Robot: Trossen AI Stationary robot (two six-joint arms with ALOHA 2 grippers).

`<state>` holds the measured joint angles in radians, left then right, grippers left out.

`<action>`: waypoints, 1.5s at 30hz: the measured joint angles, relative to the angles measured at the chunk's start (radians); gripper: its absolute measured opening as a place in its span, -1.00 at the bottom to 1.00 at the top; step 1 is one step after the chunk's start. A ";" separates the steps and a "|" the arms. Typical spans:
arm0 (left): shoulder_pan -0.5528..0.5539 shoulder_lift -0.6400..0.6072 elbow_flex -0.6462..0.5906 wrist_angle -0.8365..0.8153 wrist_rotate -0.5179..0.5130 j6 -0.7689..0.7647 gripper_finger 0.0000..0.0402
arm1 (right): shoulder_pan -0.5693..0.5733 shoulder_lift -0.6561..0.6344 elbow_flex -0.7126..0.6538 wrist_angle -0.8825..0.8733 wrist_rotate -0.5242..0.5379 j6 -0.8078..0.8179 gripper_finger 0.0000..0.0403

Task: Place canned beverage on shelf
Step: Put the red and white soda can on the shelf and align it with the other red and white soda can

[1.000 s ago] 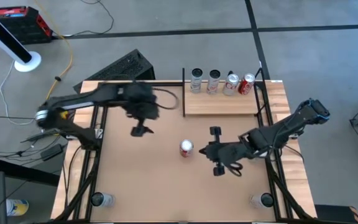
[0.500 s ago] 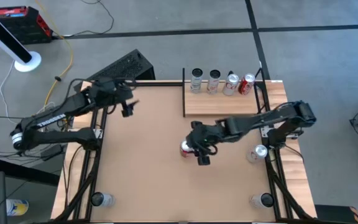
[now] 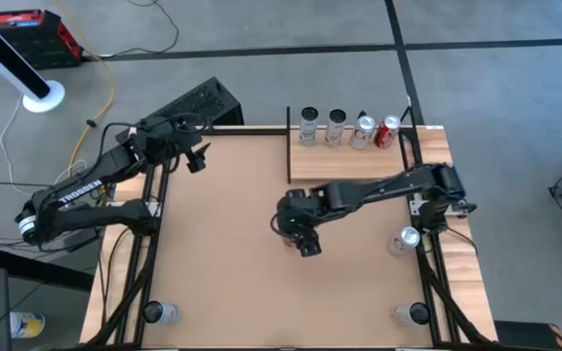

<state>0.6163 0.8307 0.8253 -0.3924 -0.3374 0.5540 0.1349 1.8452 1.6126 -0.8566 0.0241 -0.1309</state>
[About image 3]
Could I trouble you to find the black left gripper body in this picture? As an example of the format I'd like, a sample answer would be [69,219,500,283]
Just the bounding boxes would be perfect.
[151,119,208,175]

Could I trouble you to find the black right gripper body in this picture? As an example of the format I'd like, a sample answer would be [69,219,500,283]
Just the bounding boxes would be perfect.
[269,187,326,259]

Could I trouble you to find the white Arctic Vibe Celsius can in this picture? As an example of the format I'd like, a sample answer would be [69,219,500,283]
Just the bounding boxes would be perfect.
[298,106,320,147]
[142,300,181,327]

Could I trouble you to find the white Peach Vibe Celsius can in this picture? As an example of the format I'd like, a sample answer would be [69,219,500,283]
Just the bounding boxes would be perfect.
[391,301,432,329]
[324,108,348,149]

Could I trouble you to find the silver Diet Coke can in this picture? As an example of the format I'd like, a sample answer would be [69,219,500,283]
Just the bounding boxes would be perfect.
[386,225,422,257]
[348,114,377,151]

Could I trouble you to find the red and black toolbox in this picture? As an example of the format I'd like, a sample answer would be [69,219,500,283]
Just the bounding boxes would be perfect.
[0,9,86,70]

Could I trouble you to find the white black pole stand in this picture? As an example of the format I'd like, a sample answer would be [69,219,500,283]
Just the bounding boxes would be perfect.
[0,5,66,114]

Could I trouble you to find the black case with orange stripes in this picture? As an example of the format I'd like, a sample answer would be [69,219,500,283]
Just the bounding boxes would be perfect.
[493,319,562,351]

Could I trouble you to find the black aluminium rig frame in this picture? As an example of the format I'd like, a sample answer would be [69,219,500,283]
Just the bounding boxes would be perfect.
[83,127,500,351]

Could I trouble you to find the wooden shelf with black frame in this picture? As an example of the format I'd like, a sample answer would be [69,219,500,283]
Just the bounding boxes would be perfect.
[285,104,426,185]

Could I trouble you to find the yellow floor cable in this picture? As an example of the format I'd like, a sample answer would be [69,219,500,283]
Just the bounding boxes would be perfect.
[54,0,117,189]

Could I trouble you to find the thin black floor cable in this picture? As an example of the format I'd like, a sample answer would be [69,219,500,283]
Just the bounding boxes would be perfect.
[83,0,181,62]

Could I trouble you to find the white floor cable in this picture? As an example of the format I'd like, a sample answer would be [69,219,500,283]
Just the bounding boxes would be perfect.
[0,95,90,197]

